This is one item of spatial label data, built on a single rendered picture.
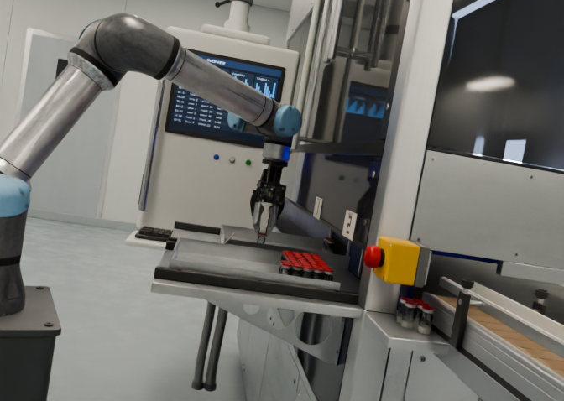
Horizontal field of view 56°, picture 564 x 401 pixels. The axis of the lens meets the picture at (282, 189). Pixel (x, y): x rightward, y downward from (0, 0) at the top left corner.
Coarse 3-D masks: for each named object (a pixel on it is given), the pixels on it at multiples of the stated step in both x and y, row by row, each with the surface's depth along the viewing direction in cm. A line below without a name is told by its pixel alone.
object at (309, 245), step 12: (228, 228) 162; (240, 228) 162; (240, 240) 158; (252, 240) 161; (276, 240) 164; (288, 240) 165; (300, 240) 165; (312, 240) 166; (324, 240) 166; (300, 252) 139; (312, 252) 140; (336, 264) 141; (348, 264) 141
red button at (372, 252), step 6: (372, 246) 93; (378, 246) 94; (366, 252) 93; (372, 252) 92; (378, 252) 92; (366, 258) 93; (372, 258) 92; (378, 258) 92; (366, 264) 93; (372, 264) 92; (378, 264) 92
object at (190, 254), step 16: (192, 240) 127; (176, 256) 120; (192, 256) 123; (208, 256) 126; (224, 256) 128; (240, 256) 128; (256, 256) 129; (272, 256) 129; (208, 272) 102; (224, 272) 102; (240, 272) 103; (256, 272) 103; (272, 272) 120; (336, 288) 106
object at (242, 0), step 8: (232, 0) 198; (240, 0) 196; (248, 0) 197; (232, 8) 198; (240, 8) 197; (248, 8) 199; (232, 16) 198; (240, 16) 197; (224, 24) 200; (232, 24) 196; (240, 24) 196; (248, 32) 200
